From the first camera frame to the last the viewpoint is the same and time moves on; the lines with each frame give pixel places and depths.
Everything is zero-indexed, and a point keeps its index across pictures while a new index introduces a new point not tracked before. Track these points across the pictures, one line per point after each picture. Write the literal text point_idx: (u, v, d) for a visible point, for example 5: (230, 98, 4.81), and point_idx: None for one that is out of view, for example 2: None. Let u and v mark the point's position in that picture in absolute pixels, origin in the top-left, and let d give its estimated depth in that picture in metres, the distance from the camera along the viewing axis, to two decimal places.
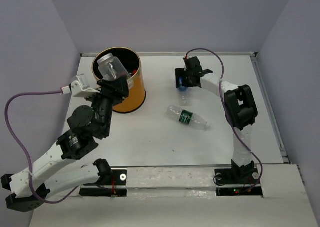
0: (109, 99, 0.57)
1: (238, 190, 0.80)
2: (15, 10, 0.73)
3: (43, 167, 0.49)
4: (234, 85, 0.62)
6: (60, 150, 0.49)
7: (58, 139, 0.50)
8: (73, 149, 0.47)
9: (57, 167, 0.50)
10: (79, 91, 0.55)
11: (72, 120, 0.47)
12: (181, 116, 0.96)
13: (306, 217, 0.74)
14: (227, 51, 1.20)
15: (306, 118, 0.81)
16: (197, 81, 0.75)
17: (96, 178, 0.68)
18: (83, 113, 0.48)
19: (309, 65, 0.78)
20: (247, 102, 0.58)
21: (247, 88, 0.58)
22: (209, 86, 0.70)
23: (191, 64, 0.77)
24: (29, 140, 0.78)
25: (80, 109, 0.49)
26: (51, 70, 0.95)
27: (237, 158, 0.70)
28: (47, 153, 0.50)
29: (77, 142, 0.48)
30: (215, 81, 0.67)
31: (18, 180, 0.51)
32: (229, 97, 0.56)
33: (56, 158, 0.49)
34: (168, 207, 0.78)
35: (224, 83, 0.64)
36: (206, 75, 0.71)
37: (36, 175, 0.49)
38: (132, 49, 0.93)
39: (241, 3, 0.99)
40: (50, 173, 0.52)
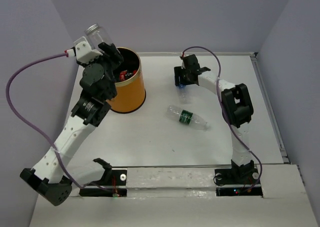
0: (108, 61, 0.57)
1: (238, 190, 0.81)
2: (14, 10, 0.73)
3: (68, 141, 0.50)
4: (231, 84, 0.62)
6: (78, 119, 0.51)
7: (71, 111, 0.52)
8: (93, 111, 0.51)
9: (81, 138, 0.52)
10: (87, 52, 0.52)
11: (84, 79, 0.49)
12: (181, 117, 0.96)
13: (306, 217, 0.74)
14: (227, 51, 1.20)
15: (306, 118, 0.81)
16: (195, 78, 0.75)
17: (100, 171, 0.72)
18: (93, 69, 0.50)
19: (309, 65, 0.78)
20: (243, 101, 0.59)
21: (244, 87, 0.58)
22: (206, 83, 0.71)
23: (189, 61, 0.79)
24: (29, 139, 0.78)
25: (87, 69, 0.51)
26: (51, 69, 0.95)
27: (237, 157, 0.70)
28: (66, 128, 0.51)
29: (93, 105, 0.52)
30: (212, 79, 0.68)
31: (44, 165, 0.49)
32: (226, 96, 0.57)
33: (78, 127, 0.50)
34: (168, 207, 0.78)
35: (221, 81, 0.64)
36: (204, 73, 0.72)
37: (63, 151, 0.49)
38: (132, 50, 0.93)
39: (241, 3, 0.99)
40: (73, 150, 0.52)
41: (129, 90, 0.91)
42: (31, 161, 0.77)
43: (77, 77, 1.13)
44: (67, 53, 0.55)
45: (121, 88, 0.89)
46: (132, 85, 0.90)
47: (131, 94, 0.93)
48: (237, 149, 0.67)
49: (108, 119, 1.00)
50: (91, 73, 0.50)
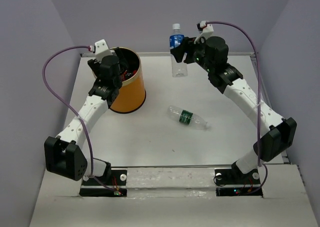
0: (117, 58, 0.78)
1: (238, 190, 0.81)
2: (13, 10, 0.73)
3: (90, 111, 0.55)
4: (276, 116, 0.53)
6: (96, 97, 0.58)
7: (88, 93, 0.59)
8: (107, 92, 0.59)
9: (98, 113, 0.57)
10: (104, 50, 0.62)
11: (104, 62, 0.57)
12: (181, 117, 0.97)
13: (306, 217, 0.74)
14: (227, 51, 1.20)
15: (306, 118, 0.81)
16: (220, 84, 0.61)
17: (103, 166, 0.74)
18: (109, 59, 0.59)
19: (309, 65, 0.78)
20: (285, 136, 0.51)
21: (293, 124, 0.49)
22: (236, 98, 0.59)
23: (218, 57, 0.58)
24: (29, 139, 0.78)
25: (106, 57, 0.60)
26: (52, 69, 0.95)
27: (244, 167, 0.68)
28: (86, 104, 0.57)
29: (106, 89, 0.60)
30: (250, 99, 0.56)
31: (70, 131, 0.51)
32: (272, 137, 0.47)
33: (98, 101, 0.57)
34: (168, 207, 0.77)
35: (263, 109, 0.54)
36: (236, 83, 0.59)
37: (87, 119, 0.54)
38: (132, 50, 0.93)
39: (241, 3, 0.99)
40: (91, 125, 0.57)
41: (130, 90, 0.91)
42: (30, 160, 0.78)
43: (77, 77, 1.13)
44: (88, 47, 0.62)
45: (121, 88, 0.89)
46: (132, 85, 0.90)
47: (132, 94, 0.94)
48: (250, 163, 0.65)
49: (108, 119, 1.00)
50: (109, 59, 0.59)
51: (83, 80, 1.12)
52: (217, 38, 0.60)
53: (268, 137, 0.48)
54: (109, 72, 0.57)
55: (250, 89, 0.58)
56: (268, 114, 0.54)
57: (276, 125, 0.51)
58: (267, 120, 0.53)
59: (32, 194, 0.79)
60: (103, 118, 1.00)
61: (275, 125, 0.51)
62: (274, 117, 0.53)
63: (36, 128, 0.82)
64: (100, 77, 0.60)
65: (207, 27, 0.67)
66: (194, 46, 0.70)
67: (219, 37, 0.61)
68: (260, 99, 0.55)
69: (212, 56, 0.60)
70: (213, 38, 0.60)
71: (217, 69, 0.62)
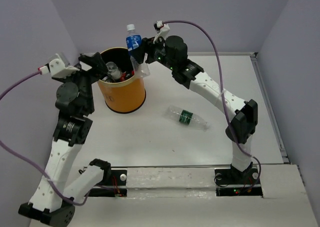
0: (86, 76, 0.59)
1: (238, 190, 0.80)
2: (13, 10, 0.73)
3: (59, 166, 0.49)
4: (239, 101, 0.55)
6: (62, 142, 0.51)
7: (53, 136, 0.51)
8: (75, 131, 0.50)
9: (70, 160, 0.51)
10: (61, 69, 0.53)
11: (59, 100, 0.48)
12: (181, 117, 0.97)
13: (306, 217, 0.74)
14: (227, 52, 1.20)
15: (306, 118, 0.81)
16: (185, 81, 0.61)
17: (101, 173, 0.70)
18: (65, 92, 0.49)
19: (309, 65, 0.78)
20: (250, 117, 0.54)
21: (254, 105, 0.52)
22: (200, 91, 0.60)
23: (178, 56, 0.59)
24: (29, 139, 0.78)
25: (61, 89, 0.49)
26: (52, 69, 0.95)
27: (240, 165, 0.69)
28: (53, 155, 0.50)
29: (73, 125, 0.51)
30: (213, 90, 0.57)
31: (40, 195, 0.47)
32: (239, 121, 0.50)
33: (64, 150, 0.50)
34: (168, 207, 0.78)
35: (227, 96, 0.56)
36: (198, 77, 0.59)
37: (56, 178, 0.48)
38: (125, 47, 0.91)
39: (241, 3, 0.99)
40: (66, 173, 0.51)
41: (130, 90, 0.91)
42: (30, 161, 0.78)
43: None
44: (40, 71, 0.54)
45: (121, 89, 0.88)
46: (132, 85, 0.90)
47: (132, 94, 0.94)
48: (241, 159, 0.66)
49: (108, 119, 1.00)
50: (65, 92, 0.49)
51: None
52: (173, 37, 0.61)
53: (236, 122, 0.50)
54: (70, 110, 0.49)
55: (212, 80, 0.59)
56: (232, 100, 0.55)
57: (241, 109, 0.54)
58: (232, 106, 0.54)
59: (32, 195, 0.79)
60: (103, 119, 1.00)
61: (240, 109, 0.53)
62: (237, 101, 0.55)
63: (36, 128, 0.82)
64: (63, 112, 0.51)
65: (165, 26, 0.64)
66: (154, 47, 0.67)
67: (176, 36, 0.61)
68: (222, 87, 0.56)
69: (173, 55, 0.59)
70: (170, 38, 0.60)
71: (179, 67, 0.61)
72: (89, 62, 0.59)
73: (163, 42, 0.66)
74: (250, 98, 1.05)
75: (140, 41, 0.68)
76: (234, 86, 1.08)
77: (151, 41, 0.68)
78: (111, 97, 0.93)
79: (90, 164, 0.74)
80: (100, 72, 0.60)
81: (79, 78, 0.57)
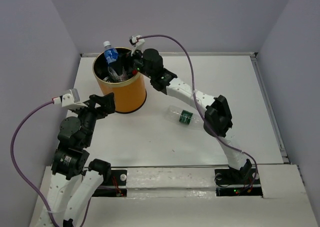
0: (94, 113, 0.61)
1: (238, 190, 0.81)
2: (12, 9, 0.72)
3: (58, 198, 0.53)
4: (208, 97, 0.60)
6: (60, 175, 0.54)
7: (51, 170, 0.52)
8: (72, 164, 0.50)
9: (69, 191, 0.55)
10: (70, 104, 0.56)
11: (62, 132, 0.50)
12: (181, 117, 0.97)
13: (306, 217, 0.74)
14: (227, 51, 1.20)
15: (306, 118, 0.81)
16: (162, 88, 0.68)
17: (100, 179, 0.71)
18: (68, 124, 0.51)
19: (309, 65, 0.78)
20: (222, 111, 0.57)
21: (223, 99, 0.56)
22: (176, 94, 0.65)
23: (155, 67, 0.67)
24: (29, 140, 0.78)
25: (64, 122, 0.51)
26: (52, 70, 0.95)
27: (233, 163, 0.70)
28: (52, 187, 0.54)
29: (71, 158, 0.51)
30: (186, 91, 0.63)
31: (42, 225, 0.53)
32: (210, 115, 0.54)
33: (62, 183, 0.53)
34: (168, 206, 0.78)
35: (198, 95, 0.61)
36: (172, 82, 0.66)
37: (55, 209, 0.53)
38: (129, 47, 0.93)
39: (241, 3, 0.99)
40: (66, 201, 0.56)
41: (130, 90, 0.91)
42: (30, 161, 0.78)
43: (77, 77, 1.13)
44: (53, 100, 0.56)
45: (122, 89, 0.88)
46: (132, 85, 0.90)
47: (132, 94, 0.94)
48: (231, 155, 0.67)
49: (108, 120, 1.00)
50: (68, 124, 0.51)
51: (83, 80, 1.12)
52: (150, 50, 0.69)
53: (207, 116, 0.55)
54: (70, 142, 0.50)
55: (185, 83, 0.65)
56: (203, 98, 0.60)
57: (211, 104, 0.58)
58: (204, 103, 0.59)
59: (33, 195, 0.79)
60: (103, 119, 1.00)
61: (210, 104, 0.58)
62: (207, 99, 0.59)
63: (36, 128, 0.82)
64: (63, 147, 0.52)
65: (140, 41, 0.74)
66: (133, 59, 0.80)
67: (151, 49, 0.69)
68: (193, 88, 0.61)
69: (151, 65, 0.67)
70: (149, 51, 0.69)
71: (156, 76, 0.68)
72: (97, 101, 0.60)
73: (140, 53, 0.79)
74: (250, 98, 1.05)
75: (114, 53, 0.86)
76: (234, 86, 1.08)
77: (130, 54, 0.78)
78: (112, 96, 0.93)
79: (89, 167, 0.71)
80: (107, 111, 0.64)
81: (86, 113, 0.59)
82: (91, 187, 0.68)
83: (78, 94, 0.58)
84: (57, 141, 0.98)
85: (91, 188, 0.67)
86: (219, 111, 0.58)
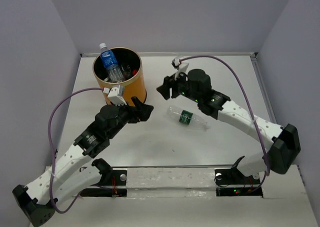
0: (129, 113, 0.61)
1: (238, 190, 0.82)
2: (12, 9, 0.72)
3: (65, 167, 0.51)
4: (274, 126, 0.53)
6: (79, 149, 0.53)
7: (74, 140, 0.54)
8: (94, 145, 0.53)
9: (77, 167, 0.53)
10: (113, 95, 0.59)
11: (100, 114, 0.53)
12: (181, 117, 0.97)
13: (306, 218, 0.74)
14: (227, 51, 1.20)
15: (306, 118, 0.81)
16: (212, 112, 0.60)
17: (98, 178, 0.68)
18: (107, 109, 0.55)
19: (309, 65, 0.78)
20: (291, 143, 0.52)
21: (293, 129, 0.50)
22: (229, 120, 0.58)
23: (202, 87, 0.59)
24: (29, 140, 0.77)
25: (105, 107, 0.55)
26: (52, 70, 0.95)
27: (245, 169, 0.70)
28: (66, 155, 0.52)
29: (95, 139, 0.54)
30: (244, 118, 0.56)
31: (37, 185, 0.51)
32: (280, 149, 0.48)
33: (77, 155, 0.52)
34: (168, 207, 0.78)
35: (260, 123, 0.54)
36: (226, 106, 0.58)
37: (58, 176, 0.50)
38: (128, 47, 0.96)
39: (241, 3, 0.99)
40: (68, 176, 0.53)
41: (131, 90, 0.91)
42: (30, 162, 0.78)
43: (77, 77, 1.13)
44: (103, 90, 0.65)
45: None
46: (133, 85, 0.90)
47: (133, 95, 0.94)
48: None
49: None
50: (108, 110, 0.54)
51: (83, 80, 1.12)
52: (195, 70, 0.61)
53: (275, 150, 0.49)
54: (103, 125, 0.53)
55: (241, 108, 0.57)
56: (266, 127, 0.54)
57: (278, 135, 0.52)
58: (268, 133, 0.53)
59: None
60: None
61: (277, 135, 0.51)
62: (272, 128, 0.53)
63: (36, 129, 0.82)
64: (91, 127, 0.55)
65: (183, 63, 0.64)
66: (177, 82, 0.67)
67: (195, 70, 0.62)
68: (253, 114, 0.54)
69: (197, 87, 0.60)
70: (194, 71, 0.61)
71: (205, 98, 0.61)
72: (136, 104, 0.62)
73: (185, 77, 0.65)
74: (250, 98, 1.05)
75: (110, 51, 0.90)
76: (234, 87, 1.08)
77: (174, 78, 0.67)
78: None
79: (92, 164, 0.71)
80: (141, 117, 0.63)
81: (122, 110, 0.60)
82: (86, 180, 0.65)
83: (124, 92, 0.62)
84: (57, 141, 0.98)
85: (86, 181, 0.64)
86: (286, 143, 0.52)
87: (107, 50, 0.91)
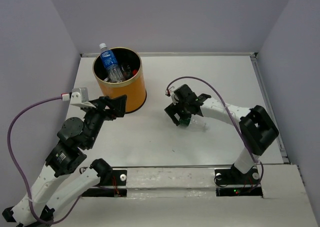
0: (102, 114, 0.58)
1: (238, 190, 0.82)
2: (12, 9, 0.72)
3: (41, 190, 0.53)
4: (243, 109, 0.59)
6: (51, 170, 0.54)
7: (46, 161, 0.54)
8: (64, 164, 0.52)
9: (54, 186, 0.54)
10: (78, 102, 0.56)
11: (63, 132, 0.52)
12: (179, 120, 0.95)
13: (306, 218, 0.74)
14: (227, 51, 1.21)
15: (306, 118, 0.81)
16: (197, 109, 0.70)
17: (97, 180, 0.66)
18: (71, 125, 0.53)
19: (310, 66, 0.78)
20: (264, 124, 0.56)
21: (261, 109, 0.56)
22: (211, 113, 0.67)
23: (183, 92, 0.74)
24: (29, 140, 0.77)
25: (68, 121, 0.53)
26: (52, 69, 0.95)
27: (242, 167, 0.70)
28: (40, 177, 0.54)
29: (65, 156, 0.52)
30: (218, 107, 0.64)
31: (20, 209, 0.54)
32: (247, 126, 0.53)
33: (50, 177, 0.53)
34: (168, 207, 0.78)
35: (231, 108, 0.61)
36: (206, 102, 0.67)
37: (35, 200, 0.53)
38: (128, 47, 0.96)
39: (241, 3, 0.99)
40: (48, 195, 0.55)
41: (131, 89, 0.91)
42: (30, 161, 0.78)
43: (77, 77, 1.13)
44: (61, 97, 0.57)
45: (122, 89, 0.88)
46: (133, 85, 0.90)
47: (133, 94, 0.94)
48: (243, 158, 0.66)
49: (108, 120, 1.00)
50: (72, 124, 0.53)
51: (83, 80, 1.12)
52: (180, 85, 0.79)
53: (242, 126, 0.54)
54: (68, 142, 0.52)
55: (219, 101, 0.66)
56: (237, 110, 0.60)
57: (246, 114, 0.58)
58: (238, 114, 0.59)
59: None
60: None
61: (245, 115, 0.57)
62: (242, 110, 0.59)
63: (36, 129, 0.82)
64: (61, 144, 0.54)
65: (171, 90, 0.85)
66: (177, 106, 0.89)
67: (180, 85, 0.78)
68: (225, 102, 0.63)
69: (180, 94, 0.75)
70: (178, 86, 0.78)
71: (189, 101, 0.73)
72: (107, 103, 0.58)
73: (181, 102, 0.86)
74: (250, 98, 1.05)
75: (110, 51, 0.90)
76: (234, 87, 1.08)
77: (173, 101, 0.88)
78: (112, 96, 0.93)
79: (91, 166, 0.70)
80: (116, 114, 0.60)
81: (93, 114, 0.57)
82: (83, 185, 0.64)
83: (87, 94, 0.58)
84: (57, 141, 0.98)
85: (84, 186, 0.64)
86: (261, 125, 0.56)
87: (107, 50, 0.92)
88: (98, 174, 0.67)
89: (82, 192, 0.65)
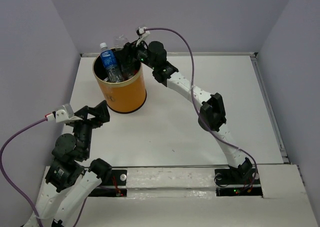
0: (89, 123, 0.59)
1: (238, 190, 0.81)
2: (12, 10, 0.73)
3: (46, 207, 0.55)
4: (206, 94, 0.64)
6: (53, 185, 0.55)
7: (46, 178, 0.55)
8: (64, 179, 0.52)
9: (59, 200, 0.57)
10: (65, 119, 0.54)
11: (57, 148, 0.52)
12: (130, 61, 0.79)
13: (306, 218, 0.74)
14: (227, 51, 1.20)
15: (306, 118, 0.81)
16: (162, 80, 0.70)
17: (98, 181, 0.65)
18: (64, 141, 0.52)
19: (309, 66, 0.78)
20: (217, 108, 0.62)
21: (219, 97, 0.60)
22: (175, 87, 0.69)
23: (159, 59, 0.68)
24: (29, 141, 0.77)
25: (61, 138, 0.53)
26: (52, 69, 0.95)
27: (232, 160, 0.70)
28: (43, 193, 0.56)
29: (64, 171, 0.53)
30: (185, 86, 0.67)
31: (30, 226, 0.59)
32: (205, 110, 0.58)
33: (52, 194, 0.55)
34: (168, 207, 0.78)
35: (196, 90, 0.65)
36: (173, 76, 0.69)
37: (42, 216, 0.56)
38: None
39: (240, 3, 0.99)
40: (54, 209, 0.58)
41: (131, 90, 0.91)
42: (30, 162, 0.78)
43: (77, 77, 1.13)
44: (47, 118, 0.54)
45: (121, 89, 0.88)
46: (132, 85, 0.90)
47: (133, 94, 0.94)
48: (227, 151, 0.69)
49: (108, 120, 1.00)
50: (65, 140, 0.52)
51: (83, 81, 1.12)
52: (155, 42, 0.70)
53: (203, 111, 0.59)
54: (64, 158, 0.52)
55: (185, 78, 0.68)
56: (200, 93, 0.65)
57: (207, 100, 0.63)
58: (200, 98, 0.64)
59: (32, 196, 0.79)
60: None
61: (206, 100, 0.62)
62: (204, 95, 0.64)
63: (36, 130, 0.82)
64: (58, 161, 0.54)
65: (146, 33, 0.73)
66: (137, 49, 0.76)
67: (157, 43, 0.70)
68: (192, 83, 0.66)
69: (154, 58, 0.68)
70: (153, 43, 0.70)
71: (159, 68, 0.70)
72: (92, 113, 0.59)
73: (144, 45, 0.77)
74: (250, 98, 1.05)
75: (110, 51, 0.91)
76: (234, 87, 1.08)
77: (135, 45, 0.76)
78: (111, 96, 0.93)
79: (90, 168, 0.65)
80: (102, 120, 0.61)
81: (81, 127, 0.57)
82: (85, 190, 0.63)
83: (71, 108, 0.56)
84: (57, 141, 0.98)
85: (87, 191, 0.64)
86: (214, 107, 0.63)
87: (108, 50, 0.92)
88: (99, 175, 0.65)
89: (87, 194, 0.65)
